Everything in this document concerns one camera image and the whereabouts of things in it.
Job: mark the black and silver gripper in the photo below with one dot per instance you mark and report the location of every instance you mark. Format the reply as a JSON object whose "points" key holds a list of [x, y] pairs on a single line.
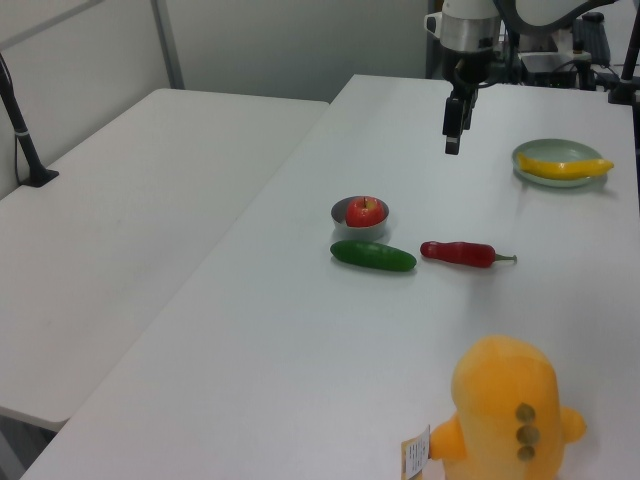
{"points": [[470, 55]]}

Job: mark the green cucumber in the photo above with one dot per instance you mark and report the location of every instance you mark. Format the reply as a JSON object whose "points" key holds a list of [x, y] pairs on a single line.
{"points": [[372, 256]]}

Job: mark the red chili pepper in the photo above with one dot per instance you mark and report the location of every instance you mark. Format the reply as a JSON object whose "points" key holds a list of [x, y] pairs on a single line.
{"points": [[460, 254]]}

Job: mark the grey aluminium partition post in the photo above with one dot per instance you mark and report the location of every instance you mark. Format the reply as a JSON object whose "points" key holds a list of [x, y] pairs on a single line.
{"points": [[170, 50]]}

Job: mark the black equipment box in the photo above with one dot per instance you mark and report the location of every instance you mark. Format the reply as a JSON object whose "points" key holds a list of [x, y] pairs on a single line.
{"points": [[550, 70]]}

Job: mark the white paper plush tag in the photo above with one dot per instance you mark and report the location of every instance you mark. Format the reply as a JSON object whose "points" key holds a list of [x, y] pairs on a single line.
{"points": [[415, 452]]}

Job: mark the black clamp stand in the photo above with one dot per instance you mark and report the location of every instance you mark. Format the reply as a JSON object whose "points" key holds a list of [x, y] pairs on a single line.
{"points": [[625, 85]]}

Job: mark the black camera stand pole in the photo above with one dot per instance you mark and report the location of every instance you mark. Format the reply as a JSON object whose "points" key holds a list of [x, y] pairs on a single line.
{"points": [[31, 155]]}

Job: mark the red apple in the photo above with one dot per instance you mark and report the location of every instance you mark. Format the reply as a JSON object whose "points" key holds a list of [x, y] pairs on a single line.
{"points": [[365, 212]]}

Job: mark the white side table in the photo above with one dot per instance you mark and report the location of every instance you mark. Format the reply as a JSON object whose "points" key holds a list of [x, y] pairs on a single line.
{"points": [[125, 210]]}

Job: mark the pale green plastic plate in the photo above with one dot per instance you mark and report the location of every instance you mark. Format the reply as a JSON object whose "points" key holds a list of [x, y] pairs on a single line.
{"points": [[550, 149]]}

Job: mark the yellow plush toy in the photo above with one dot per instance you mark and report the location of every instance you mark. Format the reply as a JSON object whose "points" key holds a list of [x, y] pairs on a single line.
{"points": [[500, 390]]}

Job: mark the yellow banana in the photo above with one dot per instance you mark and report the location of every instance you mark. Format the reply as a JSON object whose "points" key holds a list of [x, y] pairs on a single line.
{"points": [[560, 170]]}

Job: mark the small grey bowl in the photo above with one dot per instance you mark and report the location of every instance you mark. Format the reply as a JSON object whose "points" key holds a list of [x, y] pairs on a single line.
{"points": [[360, 234]]}

